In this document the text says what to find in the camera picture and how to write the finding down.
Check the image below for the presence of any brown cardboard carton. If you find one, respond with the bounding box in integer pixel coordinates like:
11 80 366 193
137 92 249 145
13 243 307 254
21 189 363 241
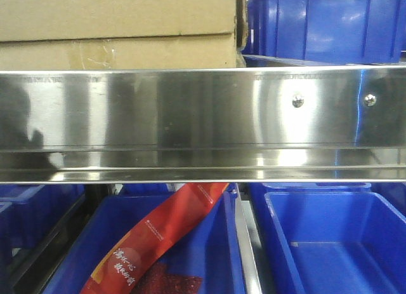
1 0 247 70

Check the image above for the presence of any blue bin upper shelf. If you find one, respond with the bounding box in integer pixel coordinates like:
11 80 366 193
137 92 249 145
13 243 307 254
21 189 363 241
243 0 405 64

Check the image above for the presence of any blue bin behind centre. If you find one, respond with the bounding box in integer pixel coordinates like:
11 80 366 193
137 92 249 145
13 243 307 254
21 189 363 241
119 182 239 199

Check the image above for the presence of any left round-head screw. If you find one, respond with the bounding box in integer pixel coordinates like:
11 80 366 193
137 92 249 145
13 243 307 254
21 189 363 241
292 92 305 108

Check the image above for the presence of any round-head screw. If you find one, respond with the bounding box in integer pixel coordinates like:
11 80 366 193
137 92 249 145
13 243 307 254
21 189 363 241
363 93 377 107
292 92 305 108

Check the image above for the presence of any blue bin with snack bag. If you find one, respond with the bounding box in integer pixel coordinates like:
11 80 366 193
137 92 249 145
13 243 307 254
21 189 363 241
44 194 246 293

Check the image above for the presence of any empty blue bin right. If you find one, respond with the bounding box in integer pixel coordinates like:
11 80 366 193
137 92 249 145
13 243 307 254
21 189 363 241
249 183 405 293

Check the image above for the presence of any red snack bag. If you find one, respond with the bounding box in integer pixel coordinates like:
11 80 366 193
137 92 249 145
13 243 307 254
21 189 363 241
80 182 228 293

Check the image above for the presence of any right round-head screw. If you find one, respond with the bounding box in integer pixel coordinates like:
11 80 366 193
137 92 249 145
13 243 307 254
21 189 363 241
363 93 377 107

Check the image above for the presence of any blue bin far left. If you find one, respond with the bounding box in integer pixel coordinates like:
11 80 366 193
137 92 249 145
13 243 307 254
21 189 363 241
1 184 84 279

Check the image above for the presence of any stainless steel shelf rail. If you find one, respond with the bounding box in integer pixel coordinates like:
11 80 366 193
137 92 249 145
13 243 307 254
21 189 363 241
1 65 405 184

